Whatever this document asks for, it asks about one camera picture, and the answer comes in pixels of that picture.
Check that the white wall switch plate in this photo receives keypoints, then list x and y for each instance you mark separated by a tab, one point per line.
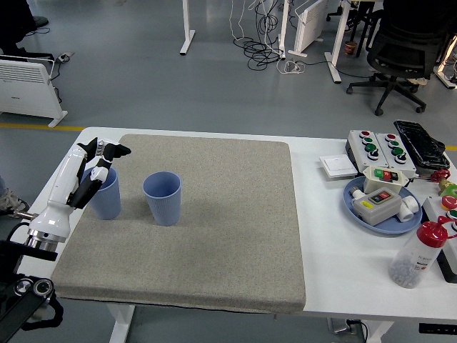
337	166

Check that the white switch box green red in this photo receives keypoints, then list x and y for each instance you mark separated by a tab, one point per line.
375	184

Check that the black table height controller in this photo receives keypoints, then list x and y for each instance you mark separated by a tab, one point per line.
437	328

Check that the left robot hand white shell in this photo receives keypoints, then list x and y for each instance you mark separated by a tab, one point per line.
62	182

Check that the black tray wrapped in plastic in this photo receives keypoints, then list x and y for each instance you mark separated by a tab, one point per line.
423	144

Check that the black office chair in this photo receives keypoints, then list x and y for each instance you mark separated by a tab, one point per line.
407	46

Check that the grey switch box red black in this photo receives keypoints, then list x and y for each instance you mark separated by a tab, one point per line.
378	212

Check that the white desk foot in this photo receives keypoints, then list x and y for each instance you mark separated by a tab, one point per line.
446	79

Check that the white desk leg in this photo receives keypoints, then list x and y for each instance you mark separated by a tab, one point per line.
335	53
186	32
283	32

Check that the person's leg with sneaker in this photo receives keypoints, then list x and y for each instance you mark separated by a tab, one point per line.
10	202

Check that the white table leg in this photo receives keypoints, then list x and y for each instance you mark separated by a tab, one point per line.
378	332
121	325

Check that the grey power strip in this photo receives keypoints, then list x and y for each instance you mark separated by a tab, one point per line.
63	56

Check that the grey four-button control box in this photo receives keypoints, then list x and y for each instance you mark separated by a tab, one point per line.
360	150
387	153

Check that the white pipe fitting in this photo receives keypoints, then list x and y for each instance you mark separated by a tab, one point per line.
408	209

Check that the clear bottle with red cap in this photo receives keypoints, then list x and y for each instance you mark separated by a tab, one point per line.
414	257

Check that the blue plate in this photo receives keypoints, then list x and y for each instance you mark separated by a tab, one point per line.
387	227

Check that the person in dark trousers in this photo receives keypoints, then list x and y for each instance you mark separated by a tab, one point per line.
12	25

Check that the grey-brown mat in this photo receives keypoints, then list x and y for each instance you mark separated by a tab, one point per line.
214	232

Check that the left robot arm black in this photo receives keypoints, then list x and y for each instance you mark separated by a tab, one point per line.
35	286

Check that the blue ribbed plastic cup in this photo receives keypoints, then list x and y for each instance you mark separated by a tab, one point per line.
166	209
107	200

